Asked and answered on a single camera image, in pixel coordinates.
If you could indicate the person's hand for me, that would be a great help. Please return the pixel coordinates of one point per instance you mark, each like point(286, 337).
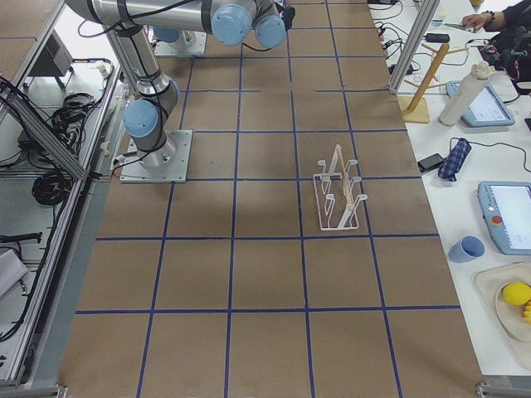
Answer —
point(475, 22)

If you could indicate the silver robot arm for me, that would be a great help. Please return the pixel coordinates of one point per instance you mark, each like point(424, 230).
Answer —
point(175, 37)
point(124, 22)

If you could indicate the blue cup on side table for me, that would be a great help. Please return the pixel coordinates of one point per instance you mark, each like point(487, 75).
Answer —
point(466, 249)

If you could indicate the white cylindrical bottle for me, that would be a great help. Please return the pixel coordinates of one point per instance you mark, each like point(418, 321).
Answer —
point(468, 89)

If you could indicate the blue teach pendant far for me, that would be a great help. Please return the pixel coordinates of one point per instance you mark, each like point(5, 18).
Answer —
point(487, 110)

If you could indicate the blue teach pendant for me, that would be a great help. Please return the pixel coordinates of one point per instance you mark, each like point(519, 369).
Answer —
point(506, 210)
point(487, 110)

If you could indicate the wooden mug tree stand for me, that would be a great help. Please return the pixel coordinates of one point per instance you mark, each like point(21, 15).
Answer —
point(414, 108)

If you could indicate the black power adapter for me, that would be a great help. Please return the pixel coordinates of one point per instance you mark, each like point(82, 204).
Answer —
point(431, 162)

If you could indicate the folded blue plaid umbrella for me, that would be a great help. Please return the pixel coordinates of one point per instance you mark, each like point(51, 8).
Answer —
point(454, 161)

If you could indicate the blue teach pendant near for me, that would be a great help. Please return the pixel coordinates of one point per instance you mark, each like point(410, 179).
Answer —
point(506, 210)

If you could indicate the yellow toy lemon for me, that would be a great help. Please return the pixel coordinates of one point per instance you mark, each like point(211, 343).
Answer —
point(516, 293)

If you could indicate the beige tray with bowl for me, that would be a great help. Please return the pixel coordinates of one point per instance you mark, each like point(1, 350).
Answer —
point(510, 317)

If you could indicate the aluminium frame post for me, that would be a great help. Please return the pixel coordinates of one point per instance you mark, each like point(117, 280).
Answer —
point(419, 26)

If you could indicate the white wire cup rack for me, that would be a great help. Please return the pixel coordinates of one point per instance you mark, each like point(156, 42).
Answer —
point(335, 193)

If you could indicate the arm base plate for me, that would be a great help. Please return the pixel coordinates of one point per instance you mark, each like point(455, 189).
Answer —
point(163, 49)
point(168, 164)

